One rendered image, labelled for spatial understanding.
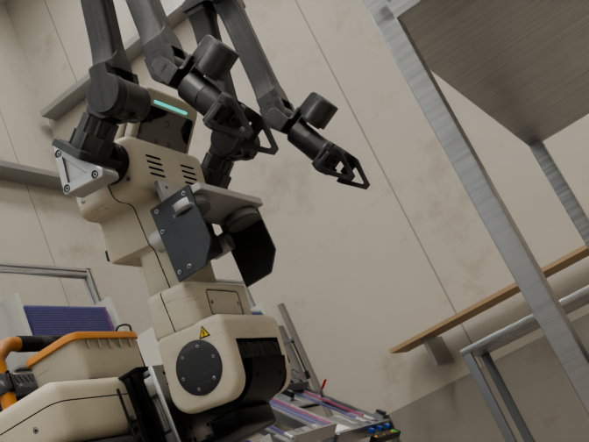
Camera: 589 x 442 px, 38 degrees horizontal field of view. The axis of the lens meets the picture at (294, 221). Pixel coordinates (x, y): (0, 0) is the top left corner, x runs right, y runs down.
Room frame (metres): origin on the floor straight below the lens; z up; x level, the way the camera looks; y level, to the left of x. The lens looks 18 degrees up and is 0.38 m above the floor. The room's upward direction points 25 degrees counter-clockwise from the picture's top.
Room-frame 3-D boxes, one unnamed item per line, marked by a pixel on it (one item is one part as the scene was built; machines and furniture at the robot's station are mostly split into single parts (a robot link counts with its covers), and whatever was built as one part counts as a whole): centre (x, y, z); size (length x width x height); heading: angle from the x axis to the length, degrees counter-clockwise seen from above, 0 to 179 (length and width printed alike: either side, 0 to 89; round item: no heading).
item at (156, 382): (1.77, 0.26, 0.68); 0.28 x 0.27 x 0.25; 158
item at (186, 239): (1.67, 0.16, 0.99); 0.28 x 0.16 x 0.22; 158
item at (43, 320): (3.62, 1.13, 1.52); 0.51 x 0.13 x 0.27; 157
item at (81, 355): (1.82, 0.54, 0.87); 0.23 x 0.15 x 0.11; 158
